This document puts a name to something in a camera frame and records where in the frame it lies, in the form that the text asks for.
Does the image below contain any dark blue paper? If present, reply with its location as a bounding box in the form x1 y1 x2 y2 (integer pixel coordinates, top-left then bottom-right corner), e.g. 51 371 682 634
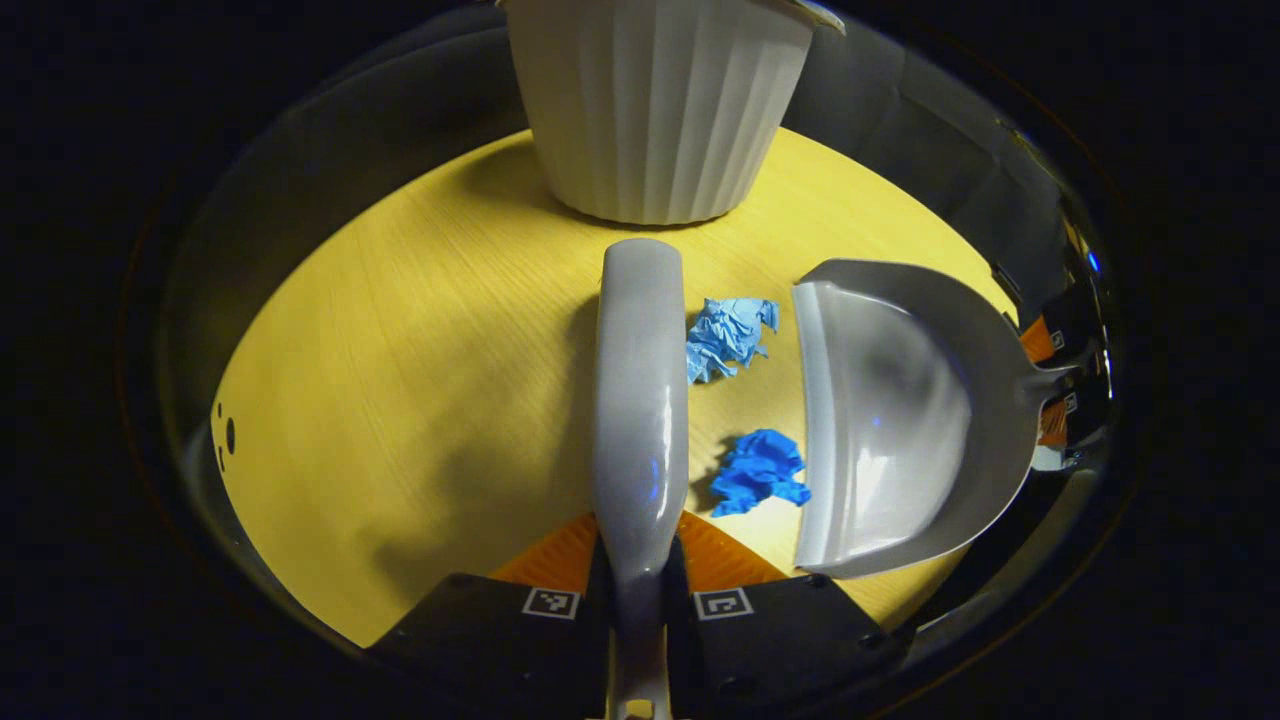
709 429 813 519

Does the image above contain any grey dustpan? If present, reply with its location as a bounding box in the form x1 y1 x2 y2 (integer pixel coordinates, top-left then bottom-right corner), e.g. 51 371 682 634
789 258 1079 581

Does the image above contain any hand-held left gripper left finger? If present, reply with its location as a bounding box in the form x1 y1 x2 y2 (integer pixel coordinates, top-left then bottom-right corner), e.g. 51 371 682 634
363 512 613 720

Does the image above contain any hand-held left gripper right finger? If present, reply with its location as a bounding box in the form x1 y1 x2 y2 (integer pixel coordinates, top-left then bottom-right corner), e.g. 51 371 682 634
664 511 908 720

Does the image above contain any light blue paper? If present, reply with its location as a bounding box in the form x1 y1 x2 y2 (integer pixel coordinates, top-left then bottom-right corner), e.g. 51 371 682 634
684 296 782 385

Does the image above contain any white ribbed garbage bin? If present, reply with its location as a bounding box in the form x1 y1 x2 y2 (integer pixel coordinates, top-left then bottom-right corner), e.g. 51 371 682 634
498 0 847 227

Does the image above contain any small grey broom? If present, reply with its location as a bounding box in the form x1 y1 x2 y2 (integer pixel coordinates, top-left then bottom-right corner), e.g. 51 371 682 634
588 237 692 720

